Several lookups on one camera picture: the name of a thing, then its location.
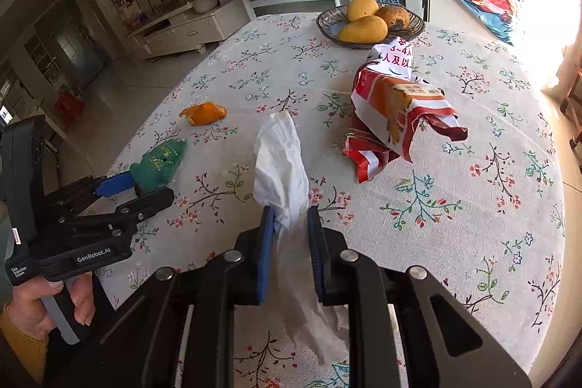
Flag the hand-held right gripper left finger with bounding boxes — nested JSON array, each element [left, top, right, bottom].
[[68, 206, 276, 388]]

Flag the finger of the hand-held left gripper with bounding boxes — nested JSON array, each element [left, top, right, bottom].
[[104, 187, 176, 244], [59, 171, 137, 211]]

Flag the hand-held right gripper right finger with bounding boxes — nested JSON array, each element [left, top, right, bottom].
[[307, 206, 533, 388]]

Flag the green wrapper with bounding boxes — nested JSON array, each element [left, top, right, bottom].
[[129, 138, 188, 195]]

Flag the white tissue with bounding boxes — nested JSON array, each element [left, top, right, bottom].
[[252, 112, 351, 366]]

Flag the person's left forearm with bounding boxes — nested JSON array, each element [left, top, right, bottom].
[[0, 301, 48, 384]]

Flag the person's left hand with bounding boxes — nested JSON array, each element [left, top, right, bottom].
[[13, 272, 96, 341]]

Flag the red stool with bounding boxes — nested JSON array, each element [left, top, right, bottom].
[[55, 92, 85, 120]]

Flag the orange peel piece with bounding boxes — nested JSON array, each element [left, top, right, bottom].
[[179, 101, 227, 126]]

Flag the floral tablecloth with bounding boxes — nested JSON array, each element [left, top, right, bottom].
[[93, 13, 567, 388]]

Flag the red white snack bag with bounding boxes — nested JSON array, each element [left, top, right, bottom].
[[342, 61, 469, 184]]

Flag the white television cabinet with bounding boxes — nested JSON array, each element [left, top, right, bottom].
[[127, 0, 251, 59]]

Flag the white bag with red print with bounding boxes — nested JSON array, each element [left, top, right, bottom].
[[370, 36, 426, 77]]

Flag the dark fruit bowl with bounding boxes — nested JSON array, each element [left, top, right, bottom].
[[316, 5, 427, 50]]

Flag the yellow mango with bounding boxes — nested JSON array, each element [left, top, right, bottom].
[[337, 15, 388, 43], [347, 0, 379, 22]]

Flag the brown spotted mango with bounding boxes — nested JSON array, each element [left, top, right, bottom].
[[375, 5, 407, 32]]

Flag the wooden chair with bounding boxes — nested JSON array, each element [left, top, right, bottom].
[[559, 65, 582, 161]]

